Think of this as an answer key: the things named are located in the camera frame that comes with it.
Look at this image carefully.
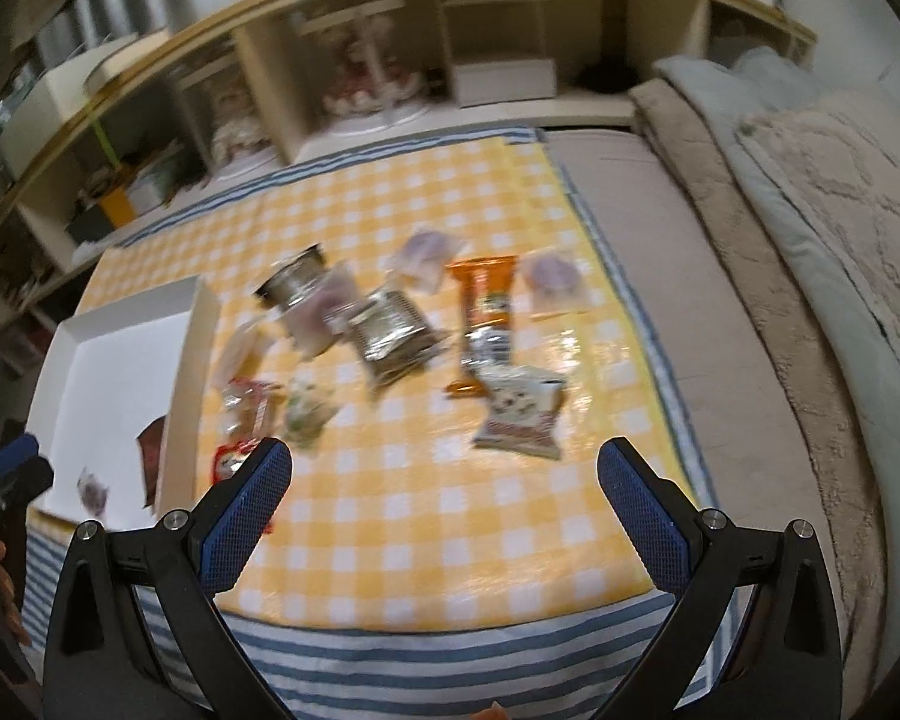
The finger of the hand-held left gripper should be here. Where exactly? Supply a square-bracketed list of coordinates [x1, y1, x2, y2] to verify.
[0, 433, 55, 500]

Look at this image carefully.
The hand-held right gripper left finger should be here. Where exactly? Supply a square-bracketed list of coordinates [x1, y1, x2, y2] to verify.
[41, 436, 295, 720]

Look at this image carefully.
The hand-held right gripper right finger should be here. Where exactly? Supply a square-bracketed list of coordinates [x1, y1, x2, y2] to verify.
[597, 435, 845, 720]

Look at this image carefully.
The orange red snack packet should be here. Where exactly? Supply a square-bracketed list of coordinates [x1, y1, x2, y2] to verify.
[208, 377, 287, 533]

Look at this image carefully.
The white cardboard box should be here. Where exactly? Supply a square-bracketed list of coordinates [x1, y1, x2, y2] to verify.
[27, 275, 220, 535]

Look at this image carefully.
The clear round cookie pack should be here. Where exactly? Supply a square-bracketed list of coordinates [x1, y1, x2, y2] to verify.
[255, 243, 332, 311]

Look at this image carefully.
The person's left hand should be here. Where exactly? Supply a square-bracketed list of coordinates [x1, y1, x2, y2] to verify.
[0, 538, 32, 647]

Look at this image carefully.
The small purple candy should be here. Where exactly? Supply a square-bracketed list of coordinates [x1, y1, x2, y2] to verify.
[75, 467, 113, 520]

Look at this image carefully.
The brown snack packet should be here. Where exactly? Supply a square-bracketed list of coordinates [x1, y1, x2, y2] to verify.
[135, 415, 170, 512]

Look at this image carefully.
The green white snack packet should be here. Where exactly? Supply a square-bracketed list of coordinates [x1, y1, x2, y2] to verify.
[280, 381, 343, 460]

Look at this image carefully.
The small clear snack packet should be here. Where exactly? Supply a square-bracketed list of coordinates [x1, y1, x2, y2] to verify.
[220, 315, 272, 385]

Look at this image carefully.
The white chocolate cookie packet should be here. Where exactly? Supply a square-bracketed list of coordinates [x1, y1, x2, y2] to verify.
[471, 362, 568, 462]

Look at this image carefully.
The yellow checked tablecloth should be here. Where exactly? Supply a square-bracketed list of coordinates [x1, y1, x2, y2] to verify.
[73, 139, 712, 637]

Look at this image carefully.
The pink snack packet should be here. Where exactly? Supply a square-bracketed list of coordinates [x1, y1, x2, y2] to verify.
[281, 262, 362, 358]

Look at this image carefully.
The beige mattress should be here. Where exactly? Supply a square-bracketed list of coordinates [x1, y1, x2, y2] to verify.
[546, 127, 822, 720]

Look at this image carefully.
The brown fleece blanket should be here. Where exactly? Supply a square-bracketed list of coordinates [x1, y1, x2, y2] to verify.
[628, 79, 890, 695]

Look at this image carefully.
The black box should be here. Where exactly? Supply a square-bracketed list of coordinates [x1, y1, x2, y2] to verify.
[66, 208, 113, 245]

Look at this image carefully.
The yellow box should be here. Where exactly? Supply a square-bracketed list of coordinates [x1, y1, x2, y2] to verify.
[100, 187, 134, 231]

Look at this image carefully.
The tissue pack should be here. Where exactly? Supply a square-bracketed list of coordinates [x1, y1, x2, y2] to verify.
[130, 156, 182, 205]

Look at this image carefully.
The light blue blanket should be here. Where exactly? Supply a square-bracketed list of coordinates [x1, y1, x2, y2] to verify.
[654, 45, 900, 548]

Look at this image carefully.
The large white box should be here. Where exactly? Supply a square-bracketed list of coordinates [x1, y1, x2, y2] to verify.
[0, 37, 125, 175]

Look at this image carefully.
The white dress doll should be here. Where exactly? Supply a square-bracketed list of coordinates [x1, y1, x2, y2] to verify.
[208, 81, 272, 162]

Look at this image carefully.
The book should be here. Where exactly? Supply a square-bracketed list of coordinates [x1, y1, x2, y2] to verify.
[82, 30, 173, 92]

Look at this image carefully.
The small white box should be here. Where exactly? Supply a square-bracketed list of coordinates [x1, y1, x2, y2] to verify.
[450, 56, 557, 107]

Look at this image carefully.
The red dress doll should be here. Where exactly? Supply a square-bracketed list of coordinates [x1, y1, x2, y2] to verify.
[321, 15, 430, 118]

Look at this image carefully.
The wooden shelf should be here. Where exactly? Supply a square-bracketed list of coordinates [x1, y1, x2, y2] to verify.
[0, 0, 818, 331]

